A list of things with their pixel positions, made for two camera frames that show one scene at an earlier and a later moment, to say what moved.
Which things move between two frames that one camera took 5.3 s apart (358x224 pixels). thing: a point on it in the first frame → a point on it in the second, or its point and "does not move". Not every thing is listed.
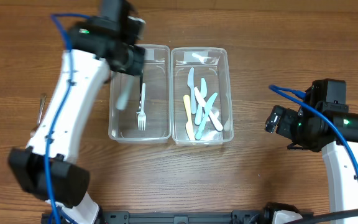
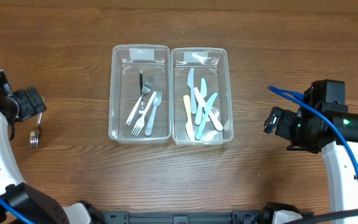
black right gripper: (278, 121) does not move
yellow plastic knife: (189, 126) does not move
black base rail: (184, 217) does not move
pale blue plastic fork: (122, 99) → (156, 101)
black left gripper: (133, 63) → (30, 102)
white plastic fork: (142, 116) → (140, 124)
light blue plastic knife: (191, 84) does not move
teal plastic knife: (204, 115) does not move
